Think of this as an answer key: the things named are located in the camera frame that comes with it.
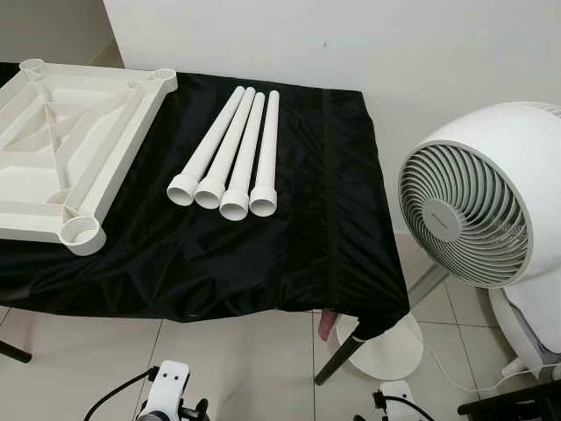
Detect white plastic table top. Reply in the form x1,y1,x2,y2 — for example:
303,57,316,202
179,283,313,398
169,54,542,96
0,59,178,257

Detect black metal table leg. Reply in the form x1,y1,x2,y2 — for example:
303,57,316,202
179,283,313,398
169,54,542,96
0,340,33,363
314,318,373,387

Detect white round stand base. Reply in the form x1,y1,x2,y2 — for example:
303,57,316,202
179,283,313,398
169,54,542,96
337,266,451,380

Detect black low shelf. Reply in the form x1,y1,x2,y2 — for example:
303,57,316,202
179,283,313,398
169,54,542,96
458,379,561,421

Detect white grey floor appliance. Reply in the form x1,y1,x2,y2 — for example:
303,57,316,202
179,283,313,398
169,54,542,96
488,285,561,380

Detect black table cloth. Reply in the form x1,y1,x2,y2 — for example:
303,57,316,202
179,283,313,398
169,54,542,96
0,61,410,341

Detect white round fan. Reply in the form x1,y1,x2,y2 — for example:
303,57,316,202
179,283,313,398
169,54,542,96
398,101,561,290

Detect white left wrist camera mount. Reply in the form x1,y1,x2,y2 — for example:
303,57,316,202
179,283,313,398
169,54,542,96
140,361,191,421

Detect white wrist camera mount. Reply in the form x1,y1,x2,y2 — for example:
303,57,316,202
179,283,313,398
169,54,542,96
140,361,191,421
377,380,415,421

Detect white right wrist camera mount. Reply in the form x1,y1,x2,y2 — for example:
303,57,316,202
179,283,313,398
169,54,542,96
377,380,415,421

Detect white floor cable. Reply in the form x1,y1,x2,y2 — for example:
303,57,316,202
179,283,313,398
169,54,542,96
412,338,509,393

